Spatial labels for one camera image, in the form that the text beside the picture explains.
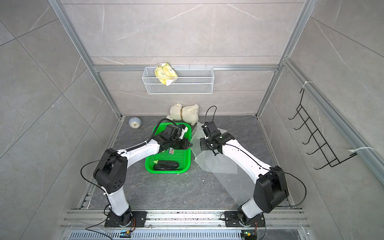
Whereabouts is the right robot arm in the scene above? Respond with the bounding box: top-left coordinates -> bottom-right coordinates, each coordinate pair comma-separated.
200,121 -> 289,226

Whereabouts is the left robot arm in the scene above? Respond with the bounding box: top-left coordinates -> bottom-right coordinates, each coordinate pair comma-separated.
93,122 -> 192,227

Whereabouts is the dark eggplant lower diagonal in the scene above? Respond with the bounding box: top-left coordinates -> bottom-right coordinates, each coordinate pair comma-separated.
154,160 -> 180,169

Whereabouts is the dark eggplant bottom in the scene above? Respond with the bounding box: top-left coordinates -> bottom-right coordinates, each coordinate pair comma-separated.
153,165 -> 177,171

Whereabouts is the clear zip-top bag stack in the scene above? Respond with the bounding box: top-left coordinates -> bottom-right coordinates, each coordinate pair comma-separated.
209,159 -> 255,206

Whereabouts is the green plastic basket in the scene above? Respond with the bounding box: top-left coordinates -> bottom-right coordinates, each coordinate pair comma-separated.
145,122 -> 192,174

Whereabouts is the white plush toy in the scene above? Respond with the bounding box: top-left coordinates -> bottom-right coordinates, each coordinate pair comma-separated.
167,103 -> 199,126

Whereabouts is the yellow snack packet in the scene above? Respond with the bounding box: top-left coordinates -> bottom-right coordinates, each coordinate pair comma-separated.
155,63 -> 178,86

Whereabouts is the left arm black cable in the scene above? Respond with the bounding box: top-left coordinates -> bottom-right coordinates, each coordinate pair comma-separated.
146,118 -> 179,143

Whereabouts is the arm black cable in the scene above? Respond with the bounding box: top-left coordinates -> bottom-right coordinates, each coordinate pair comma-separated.
204,105 -> 308,208
146,118 -> 179,143

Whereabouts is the white wire wall basket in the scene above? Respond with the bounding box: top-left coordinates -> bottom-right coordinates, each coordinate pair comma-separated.
142,67 -> 215,95

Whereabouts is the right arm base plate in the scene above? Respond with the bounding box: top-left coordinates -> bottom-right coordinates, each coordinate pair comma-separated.
220,211 -> 266,228

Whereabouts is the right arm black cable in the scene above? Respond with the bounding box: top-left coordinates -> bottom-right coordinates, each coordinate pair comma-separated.
204,105 -> 308,208

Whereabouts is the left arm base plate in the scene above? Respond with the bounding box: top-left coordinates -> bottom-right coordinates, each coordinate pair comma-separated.
105,211 -> 148,228

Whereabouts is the black wire hook rack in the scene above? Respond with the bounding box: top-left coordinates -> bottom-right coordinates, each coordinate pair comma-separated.
288,89 -> 358,170

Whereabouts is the aluminium mounting rail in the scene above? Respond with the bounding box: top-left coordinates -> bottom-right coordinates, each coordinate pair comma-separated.
59,208 -> 314,240

